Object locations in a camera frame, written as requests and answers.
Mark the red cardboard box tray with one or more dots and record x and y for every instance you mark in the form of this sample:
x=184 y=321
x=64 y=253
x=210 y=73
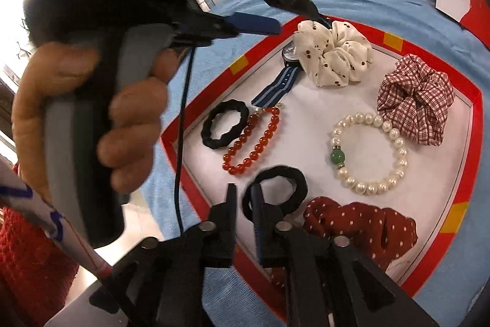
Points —
x=298 y=127

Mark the person's left hand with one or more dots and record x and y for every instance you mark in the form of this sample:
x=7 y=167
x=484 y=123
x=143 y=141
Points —
x=137 y=101

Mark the dark red polka dot scrunchie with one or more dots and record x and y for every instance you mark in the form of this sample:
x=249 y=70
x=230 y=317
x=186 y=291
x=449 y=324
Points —
x=363 y=223

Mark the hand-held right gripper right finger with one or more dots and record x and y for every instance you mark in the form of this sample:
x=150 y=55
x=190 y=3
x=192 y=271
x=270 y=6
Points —
x=264 y=231

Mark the red plaid scrunchie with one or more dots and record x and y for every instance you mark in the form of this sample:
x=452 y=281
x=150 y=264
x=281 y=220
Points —
x=413 y=101

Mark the white dotted scrunchie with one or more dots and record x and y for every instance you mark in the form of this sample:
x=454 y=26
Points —
x=337 y=59

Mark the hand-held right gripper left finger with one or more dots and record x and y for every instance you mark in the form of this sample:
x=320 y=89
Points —
x=226 y=219

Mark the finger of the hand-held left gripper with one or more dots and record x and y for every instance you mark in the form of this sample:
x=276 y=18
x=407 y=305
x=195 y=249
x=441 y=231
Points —
x=302 y=3
x=252 y=23

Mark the red knit sweater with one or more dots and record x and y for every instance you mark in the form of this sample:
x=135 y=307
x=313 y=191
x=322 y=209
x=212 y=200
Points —
x=30 y=265

